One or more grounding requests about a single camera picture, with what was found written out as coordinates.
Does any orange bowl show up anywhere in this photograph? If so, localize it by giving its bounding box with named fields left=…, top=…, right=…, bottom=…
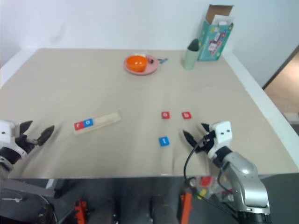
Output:
left=126, top=55, right=148, bottom=72

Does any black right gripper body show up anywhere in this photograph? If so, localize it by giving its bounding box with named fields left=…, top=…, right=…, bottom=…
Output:
left=195, top=130, right=217, bottom=155

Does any pink plate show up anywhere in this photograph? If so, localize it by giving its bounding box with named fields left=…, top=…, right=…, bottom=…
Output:
left=123, top=55, right=160, bottom=77

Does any wooden tile tray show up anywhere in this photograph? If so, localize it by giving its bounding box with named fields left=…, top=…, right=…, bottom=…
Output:
left=73, top=110, right=122, bottom=135

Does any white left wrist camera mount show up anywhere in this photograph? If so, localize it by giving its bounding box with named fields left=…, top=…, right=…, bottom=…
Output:
left=0, top=120, right=28, bottom=161

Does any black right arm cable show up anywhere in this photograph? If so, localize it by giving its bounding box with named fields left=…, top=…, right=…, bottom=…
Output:
left=183, top=136, right=236, bottom=217

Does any white table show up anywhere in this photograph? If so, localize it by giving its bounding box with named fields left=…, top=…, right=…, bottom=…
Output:
left=0, top=45, right=299, bottom=181

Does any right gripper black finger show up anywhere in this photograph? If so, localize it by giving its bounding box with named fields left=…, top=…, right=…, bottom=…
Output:
left=200, top=123, right=212, bottom=137
left=182, top=130, right=198, bottom=148

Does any grey metal beam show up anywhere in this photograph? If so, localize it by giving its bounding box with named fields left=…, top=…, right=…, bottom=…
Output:
left=0, top=178, right=56, bottom=198

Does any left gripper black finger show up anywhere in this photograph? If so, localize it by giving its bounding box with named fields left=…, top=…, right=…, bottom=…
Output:
left=35, top=125, right=56, bottom=147
left=20, top=120, right=33, bottom=135

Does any clear bag of coloured items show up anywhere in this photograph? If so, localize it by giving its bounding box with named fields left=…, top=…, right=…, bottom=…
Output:
left=186, top=176, right=234, bottom=203

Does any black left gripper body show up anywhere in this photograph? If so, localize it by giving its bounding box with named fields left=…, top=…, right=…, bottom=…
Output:
left=14, top=134, right=39, bottom=154

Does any dark rounded shape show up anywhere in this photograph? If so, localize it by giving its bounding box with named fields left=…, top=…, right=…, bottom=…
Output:
left=149, top=196, right=176, bottom=224

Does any teal cardboard box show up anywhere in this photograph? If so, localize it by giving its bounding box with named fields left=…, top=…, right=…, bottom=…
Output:
left=197, top=4, right=235, bottom=62

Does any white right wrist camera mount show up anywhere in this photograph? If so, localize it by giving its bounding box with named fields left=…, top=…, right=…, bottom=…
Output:
left=207, top=120, right=232, bottom=160

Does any dark object in cup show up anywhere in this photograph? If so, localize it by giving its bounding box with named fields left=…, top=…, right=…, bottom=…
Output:
left=188, top=39, right=200, bottom=52

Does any brown door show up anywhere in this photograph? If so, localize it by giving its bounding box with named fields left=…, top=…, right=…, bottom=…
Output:
left=263, top=44, right=299, bottom=91

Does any pale green cup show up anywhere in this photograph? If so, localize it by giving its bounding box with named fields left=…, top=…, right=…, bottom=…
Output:
left=182, top=44, right=200, bottom=70

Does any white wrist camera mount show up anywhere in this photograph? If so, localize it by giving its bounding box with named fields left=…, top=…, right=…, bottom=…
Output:
left=0, top=120, right=28, bottom=161
left=207, top=120, right=232, bottom=160

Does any orange tool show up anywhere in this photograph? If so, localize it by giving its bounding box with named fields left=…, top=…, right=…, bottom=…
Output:
left=179, top=190, right=194, bottom=224
left=74, top=199, right=91, bottom=224

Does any beige table cover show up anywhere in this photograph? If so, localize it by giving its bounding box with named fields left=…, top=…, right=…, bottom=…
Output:
left=0, top=48, right=299, bottom=180

